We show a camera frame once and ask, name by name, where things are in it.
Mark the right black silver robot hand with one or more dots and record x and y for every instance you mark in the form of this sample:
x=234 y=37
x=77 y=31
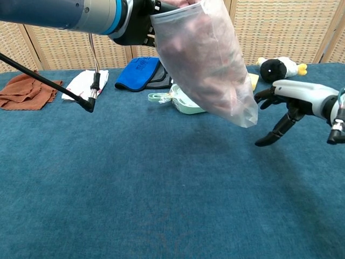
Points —
x=302 y=93

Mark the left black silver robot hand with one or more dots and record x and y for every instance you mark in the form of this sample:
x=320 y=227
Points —
x=163 y=5

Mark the pink floral garment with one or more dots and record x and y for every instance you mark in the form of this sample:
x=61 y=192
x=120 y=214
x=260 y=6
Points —
x=186 y=2

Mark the frosted clear plastic zip bag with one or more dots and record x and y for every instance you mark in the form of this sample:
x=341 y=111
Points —
x=245 y=118

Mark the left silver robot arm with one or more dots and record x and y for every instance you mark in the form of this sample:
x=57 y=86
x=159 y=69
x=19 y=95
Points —
x=67 y=13

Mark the black white plush toy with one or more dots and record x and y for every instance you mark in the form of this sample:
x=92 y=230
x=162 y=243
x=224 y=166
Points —
x=275 y=70

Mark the yellow sponge with hole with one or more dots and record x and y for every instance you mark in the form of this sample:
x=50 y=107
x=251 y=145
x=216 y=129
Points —
x=254 y=79

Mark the woven rattan folding screen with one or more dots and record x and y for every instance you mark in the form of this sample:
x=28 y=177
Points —
x=283 y=29

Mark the blue grey folded towel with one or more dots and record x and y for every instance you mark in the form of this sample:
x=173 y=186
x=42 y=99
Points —
x=137 y=73

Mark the green dustpan set in wrapper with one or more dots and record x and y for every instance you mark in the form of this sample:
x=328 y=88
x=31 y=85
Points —
x=180 y=103

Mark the white pink wet wipes pack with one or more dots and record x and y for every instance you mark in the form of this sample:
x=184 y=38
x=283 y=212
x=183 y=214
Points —
x=81 y=83

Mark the brown crumpled cloth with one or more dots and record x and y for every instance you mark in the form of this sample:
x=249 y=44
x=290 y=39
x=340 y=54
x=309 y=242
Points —
x=24 y=91

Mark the blue carpet table cover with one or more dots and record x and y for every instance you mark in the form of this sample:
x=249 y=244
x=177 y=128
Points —
x=134 y=175

